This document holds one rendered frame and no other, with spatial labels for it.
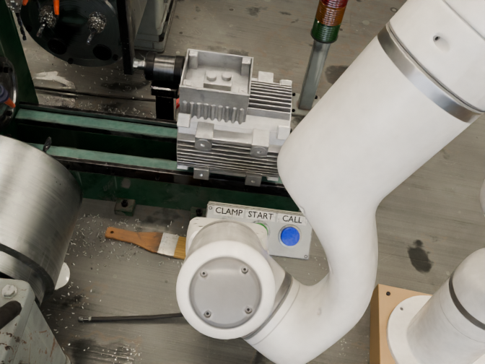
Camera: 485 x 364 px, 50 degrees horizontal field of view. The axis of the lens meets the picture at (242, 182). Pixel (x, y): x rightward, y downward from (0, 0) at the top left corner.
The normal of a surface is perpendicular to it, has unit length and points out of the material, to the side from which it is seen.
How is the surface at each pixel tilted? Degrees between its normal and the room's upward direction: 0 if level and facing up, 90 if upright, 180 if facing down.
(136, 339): 0
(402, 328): 4
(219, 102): 90
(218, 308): 41
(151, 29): 90
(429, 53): 61
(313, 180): 68
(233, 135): 0
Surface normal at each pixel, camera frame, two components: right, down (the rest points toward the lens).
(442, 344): -0.70, 0.48
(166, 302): 0.11, -0.59
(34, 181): 0.75, -0.35
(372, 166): -0.13, 0.59
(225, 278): 0.03, 0.02
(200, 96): -0.08, 0.80
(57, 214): 0.95, -0.13
